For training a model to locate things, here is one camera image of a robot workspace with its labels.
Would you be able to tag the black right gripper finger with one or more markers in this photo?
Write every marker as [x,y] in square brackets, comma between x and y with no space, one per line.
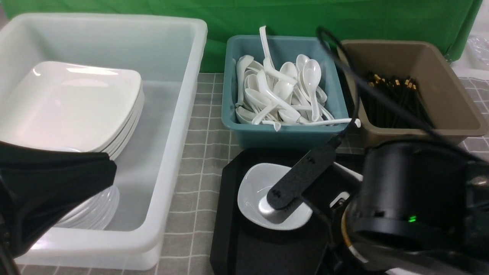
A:
[284,198]

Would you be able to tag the small white square bowl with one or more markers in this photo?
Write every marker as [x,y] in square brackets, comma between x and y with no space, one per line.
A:
[255,186]

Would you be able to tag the large white square plate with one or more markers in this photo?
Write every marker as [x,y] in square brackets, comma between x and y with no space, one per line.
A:
[345,194]

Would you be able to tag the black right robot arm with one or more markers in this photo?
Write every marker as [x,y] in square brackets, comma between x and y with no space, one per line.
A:
[421,206]

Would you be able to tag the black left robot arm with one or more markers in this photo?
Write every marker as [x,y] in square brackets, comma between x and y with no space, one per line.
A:
[38,187]

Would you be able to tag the black serving tray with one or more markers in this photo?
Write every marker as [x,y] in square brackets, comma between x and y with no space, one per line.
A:
[240,247]

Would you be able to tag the pile of white soup spoons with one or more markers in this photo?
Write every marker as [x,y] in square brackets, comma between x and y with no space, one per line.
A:
[287,81]

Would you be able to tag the teal plastic bin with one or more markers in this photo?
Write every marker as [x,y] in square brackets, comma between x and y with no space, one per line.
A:
[282,133]

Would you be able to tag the large translucent white plastic tub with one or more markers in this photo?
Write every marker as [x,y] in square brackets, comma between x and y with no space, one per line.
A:
[167,53]

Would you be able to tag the stack of small white bowls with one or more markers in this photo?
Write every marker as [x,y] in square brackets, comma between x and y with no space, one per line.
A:
[93,214]

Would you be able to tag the brown plastic bin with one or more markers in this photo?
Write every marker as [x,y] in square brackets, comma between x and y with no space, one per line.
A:
[452,111]

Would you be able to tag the stack of white square plates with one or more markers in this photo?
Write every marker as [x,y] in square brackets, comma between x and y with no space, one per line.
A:
[73,108]

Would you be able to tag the green backdrop cloth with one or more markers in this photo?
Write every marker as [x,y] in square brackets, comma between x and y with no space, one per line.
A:
[443,23]

